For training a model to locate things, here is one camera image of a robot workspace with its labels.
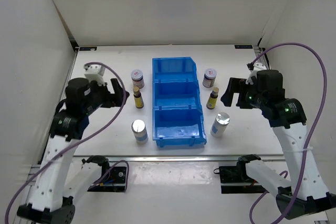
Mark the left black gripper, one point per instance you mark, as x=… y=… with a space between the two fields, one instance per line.
x=112 y=99

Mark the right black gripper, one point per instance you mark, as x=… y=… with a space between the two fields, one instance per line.
x=235 y=85

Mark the yellow small bottle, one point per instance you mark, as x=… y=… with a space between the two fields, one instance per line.
x=137 y=98
x=212 y=98

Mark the silver-lid shaker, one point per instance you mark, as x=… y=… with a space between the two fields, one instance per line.
x=220 y=124
x=139 y=130

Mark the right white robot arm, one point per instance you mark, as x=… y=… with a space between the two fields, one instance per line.
x=304 y=193

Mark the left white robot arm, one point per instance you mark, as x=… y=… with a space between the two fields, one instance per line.
x=53 y=200

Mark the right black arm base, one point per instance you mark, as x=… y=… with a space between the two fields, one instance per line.
x=232 y=183

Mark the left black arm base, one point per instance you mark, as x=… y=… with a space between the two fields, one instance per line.
x=115 y=181

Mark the blue three-compartment bin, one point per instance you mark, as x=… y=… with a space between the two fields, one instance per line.
x=177 y=114

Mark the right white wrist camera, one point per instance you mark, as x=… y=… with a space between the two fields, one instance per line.
x=254 y=68

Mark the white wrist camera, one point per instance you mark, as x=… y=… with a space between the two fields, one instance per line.
x=254 y=68
x=94 y=73

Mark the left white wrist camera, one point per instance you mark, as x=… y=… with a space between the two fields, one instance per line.
x=94 y=73

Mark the aluminium front rail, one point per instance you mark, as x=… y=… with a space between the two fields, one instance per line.
x=202 y=158

